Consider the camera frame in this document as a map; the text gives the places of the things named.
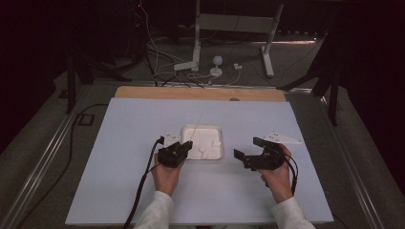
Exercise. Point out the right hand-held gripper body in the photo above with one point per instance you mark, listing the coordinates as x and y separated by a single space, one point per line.
267 159

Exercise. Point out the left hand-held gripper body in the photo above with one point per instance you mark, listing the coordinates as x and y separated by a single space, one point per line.
170 156

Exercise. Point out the white round button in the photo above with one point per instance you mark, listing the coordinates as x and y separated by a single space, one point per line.
203 151

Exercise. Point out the white square tray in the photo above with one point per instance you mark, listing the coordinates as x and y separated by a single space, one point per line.
207 135

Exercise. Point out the thin white thread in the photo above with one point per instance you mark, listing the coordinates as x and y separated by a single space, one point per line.
198 122

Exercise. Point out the white square button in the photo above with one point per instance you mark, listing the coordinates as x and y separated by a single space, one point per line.
216 143

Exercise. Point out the person's left hand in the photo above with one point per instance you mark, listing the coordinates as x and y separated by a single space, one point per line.
167 179

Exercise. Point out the person's right hand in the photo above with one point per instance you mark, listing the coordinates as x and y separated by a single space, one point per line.
278 184

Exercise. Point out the pale lilac table mat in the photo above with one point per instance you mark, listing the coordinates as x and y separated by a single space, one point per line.
111 178

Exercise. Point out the small white plug adapter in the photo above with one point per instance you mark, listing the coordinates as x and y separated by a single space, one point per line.
237 66

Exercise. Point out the white power strip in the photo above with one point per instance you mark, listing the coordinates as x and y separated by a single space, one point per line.
185 66

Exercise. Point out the black tripod stand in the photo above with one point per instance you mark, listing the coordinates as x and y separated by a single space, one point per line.
332 105
70 89

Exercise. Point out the small white round lamp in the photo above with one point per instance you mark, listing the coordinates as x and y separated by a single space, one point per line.
217 65

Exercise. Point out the black square floor socket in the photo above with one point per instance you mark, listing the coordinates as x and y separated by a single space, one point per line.
86 119

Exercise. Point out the aluminium floor rail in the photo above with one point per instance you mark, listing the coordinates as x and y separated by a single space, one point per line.
350 165
38 168

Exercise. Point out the white metal stand frame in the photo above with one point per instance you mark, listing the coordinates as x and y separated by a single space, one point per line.
235 23

